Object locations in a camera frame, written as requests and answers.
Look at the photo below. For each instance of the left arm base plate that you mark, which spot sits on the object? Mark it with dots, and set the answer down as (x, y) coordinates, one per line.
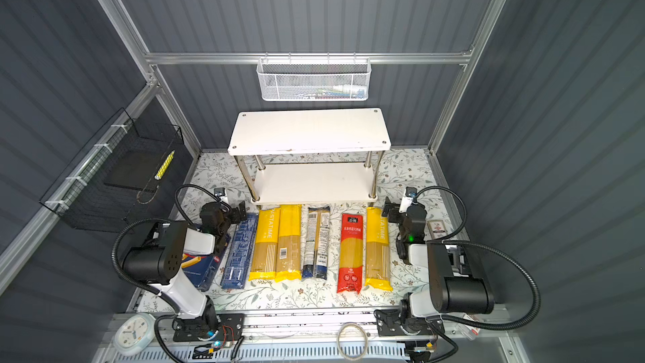
(224, 327)

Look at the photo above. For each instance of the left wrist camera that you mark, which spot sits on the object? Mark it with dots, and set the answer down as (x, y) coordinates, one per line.
(221, 194)

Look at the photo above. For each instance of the white round clock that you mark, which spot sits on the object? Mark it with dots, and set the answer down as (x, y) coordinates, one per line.
(135, 334)

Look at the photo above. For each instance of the dark blue spaghetti box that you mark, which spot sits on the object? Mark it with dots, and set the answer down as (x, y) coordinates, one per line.
(202, 269)

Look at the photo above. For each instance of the toothpaste tube in basket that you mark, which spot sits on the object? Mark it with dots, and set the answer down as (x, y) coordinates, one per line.
(359, 92)

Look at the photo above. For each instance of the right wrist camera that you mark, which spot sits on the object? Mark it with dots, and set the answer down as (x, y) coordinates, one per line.
(409, 198)

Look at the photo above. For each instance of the red spaghetti pack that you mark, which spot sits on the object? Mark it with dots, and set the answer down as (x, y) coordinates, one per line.
(351, 253)

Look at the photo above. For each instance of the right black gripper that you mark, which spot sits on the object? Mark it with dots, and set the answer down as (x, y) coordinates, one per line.
(395, 214)

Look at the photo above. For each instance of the yellow pastatime spaghetti pack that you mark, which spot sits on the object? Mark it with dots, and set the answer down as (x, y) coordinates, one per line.
(378, 251)
(263, 266)

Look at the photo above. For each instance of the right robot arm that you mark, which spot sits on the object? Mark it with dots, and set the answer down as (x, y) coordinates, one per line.
(458, 286)

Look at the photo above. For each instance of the small red white tag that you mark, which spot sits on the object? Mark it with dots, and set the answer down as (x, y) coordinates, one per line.
(469, 332)

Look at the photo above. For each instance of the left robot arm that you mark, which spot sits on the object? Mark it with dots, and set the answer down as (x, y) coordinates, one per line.
(148, 254)

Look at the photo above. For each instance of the black wire basket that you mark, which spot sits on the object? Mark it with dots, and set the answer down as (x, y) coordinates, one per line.
(113, 185)

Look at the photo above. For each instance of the white wire mesh basket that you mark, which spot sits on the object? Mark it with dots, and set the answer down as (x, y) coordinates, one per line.
(310, 80)

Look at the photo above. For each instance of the blue white spaghetti pack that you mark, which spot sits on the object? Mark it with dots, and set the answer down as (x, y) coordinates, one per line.
(316, 255)

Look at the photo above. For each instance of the yellow spaghetti pack barcode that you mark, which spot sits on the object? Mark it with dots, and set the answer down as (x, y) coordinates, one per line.
(288, 262)

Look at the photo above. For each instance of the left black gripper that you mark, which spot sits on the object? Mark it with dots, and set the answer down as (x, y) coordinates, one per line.
(234, 213)

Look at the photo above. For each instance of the white two-tier shelf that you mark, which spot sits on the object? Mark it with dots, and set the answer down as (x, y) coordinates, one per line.
(306, 132)

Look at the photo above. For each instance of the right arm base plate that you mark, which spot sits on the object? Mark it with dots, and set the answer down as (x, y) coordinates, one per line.
(391, 323)

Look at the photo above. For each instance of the light blue spaghetti box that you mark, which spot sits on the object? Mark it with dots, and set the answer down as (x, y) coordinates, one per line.
(240, 254)

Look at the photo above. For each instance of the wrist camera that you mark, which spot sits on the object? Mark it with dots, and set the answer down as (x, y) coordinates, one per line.
(409, 198)
(221, 194)

